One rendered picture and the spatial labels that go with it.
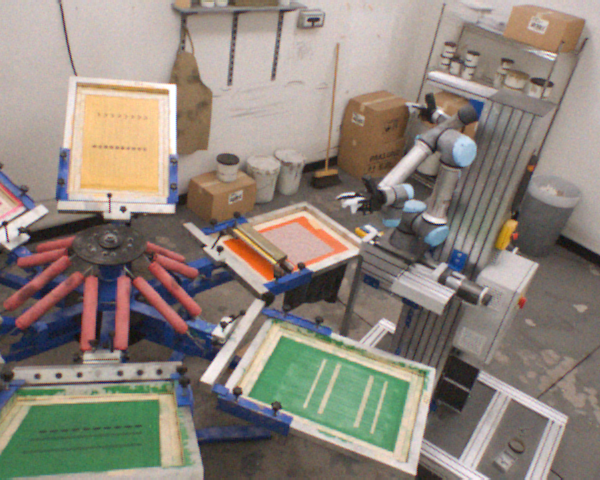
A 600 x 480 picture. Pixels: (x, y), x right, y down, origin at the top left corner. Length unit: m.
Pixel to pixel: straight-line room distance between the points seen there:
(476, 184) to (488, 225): 0.21
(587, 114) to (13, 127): 4.68
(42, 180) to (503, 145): 3.27
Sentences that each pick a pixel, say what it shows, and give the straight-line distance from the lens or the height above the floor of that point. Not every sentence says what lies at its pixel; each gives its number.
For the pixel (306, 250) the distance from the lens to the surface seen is 3.33.
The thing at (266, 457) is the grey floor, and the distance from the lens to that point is 3.51.
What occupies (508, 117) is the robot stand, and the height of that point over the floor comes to 1.98.
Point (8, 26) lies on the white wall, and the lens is 4.32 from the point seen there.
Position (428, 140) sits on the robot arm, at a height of 1.84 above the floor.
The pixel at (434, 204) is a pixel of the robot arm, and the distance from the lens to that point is 2.75.
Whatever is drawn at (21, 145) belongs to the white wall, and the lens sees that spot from 4.60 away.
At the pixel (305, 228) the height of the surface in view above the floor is 0.95.
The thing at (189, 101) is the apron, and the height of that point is 1.00.
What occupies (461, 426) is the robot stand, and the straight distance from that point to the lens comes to 3.70.
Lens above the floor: 2.79
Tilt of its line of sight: 32 degrees down
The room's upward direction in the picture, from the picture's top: 10 degrees clockwise
